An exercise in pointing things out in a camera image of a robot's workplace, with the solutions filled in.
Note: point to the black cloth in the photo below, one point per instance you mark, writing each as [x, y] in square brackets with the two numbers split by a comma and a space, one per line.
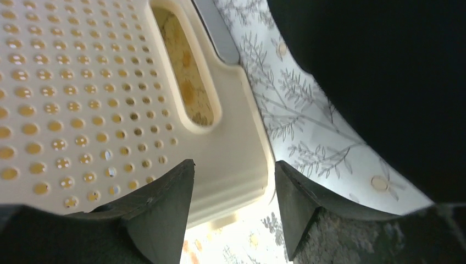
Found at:
[395, 71]

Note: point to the floral tablecloth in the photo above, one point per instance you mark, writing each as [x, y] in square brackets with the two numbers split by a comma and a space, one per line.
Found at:
[304, 130]

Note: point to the cream plastic basket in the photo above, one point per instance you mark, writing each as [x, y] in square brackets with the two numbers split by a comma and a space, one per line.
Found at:
[100, 98]

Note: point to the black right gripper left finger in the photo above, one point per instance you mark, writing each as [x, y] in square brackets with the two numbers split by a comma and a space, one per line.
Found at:
[145, 226]

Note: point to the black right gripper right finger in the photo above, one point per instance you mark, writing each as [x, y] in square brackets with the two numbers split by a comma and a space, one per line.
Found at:
[321, 226]

